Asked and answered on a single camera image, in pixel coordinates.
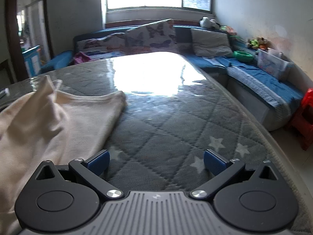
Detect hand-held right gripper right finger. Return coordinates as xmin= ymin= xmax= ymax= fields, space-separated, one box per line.
xmin=191 ymin=149 xmax=278 ymax=200

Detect brown and green stuffed toys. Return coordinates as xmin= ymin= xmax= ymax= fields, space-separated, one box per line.
xmin=246 ymin=37 xmax=269 ymax=51

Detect blue sofa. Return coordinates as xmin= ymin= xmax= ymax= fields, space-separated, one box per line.
xmin=40 ymin=25 xmax=306 ymax=131

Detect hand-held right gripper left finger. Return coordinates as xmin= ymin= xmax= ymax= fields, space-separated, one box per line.
xmin=36 ymin=149 xmax=123 ymax=200

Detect red plastic stool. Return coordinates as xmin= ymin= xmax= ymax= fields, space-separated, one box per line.
xmin=285 ymin=88 xmax=313 ymax=151

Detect dark wooden door frame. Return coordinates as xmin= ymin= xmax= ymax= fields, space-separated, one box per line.
xmin=5 ymin=0 xmax=28 ymax=81

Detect clear plastic storage box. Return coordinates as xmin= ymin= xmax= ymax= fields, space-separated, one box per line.
xmin=255 ymin=48 xmax=295 ymax=81

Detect green bowl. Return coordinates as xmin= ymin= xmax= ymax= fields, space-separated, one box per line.
xmin=232 ymin=51 xmax=255 ymax=63

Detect blue towel sofa cover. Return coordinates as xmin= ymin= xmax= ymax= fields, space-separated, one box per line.
xmin=203 ymin=55 xmax=305 ymax=108

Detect large butterfly print cushion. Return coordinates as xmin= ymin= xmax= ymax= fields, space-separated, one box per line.
xmin=125 ymin=19 xmax=178 ymax=54

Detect pink and green toy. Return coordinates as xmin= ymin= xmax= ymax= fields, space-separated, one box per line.
xmin=219 ymin=25 xmax=238 ymax=37

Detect cream shirt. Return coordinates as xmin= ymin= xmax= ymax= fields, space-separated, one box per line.
xmin=0 ymin=75 xmax=127 ymax=235

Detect blue and white cabinet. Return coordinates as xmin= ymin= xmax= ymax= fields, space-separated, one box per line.
xmin=22 ymin=45 xmax=41 ymax=77

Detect pink cloth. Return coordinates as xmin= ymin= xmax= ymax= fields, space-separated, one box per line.
xmin=73 ymin=51 xmax=92 ymax=65

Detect grey cushion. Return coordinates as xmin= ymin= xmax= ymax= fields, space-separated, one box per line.
xmin=191 ymin=28 xmax=233 ymax=58

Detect white plush toy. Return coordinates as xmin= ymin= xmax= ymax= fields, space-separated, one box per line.
xmin=199 ymin=17 xmax=217 ymax=28

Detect long butterfly print cushion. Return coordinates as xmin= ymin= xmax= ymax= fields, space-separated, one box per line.
xmin=76 ymin=35 xmax=128 ymax=54

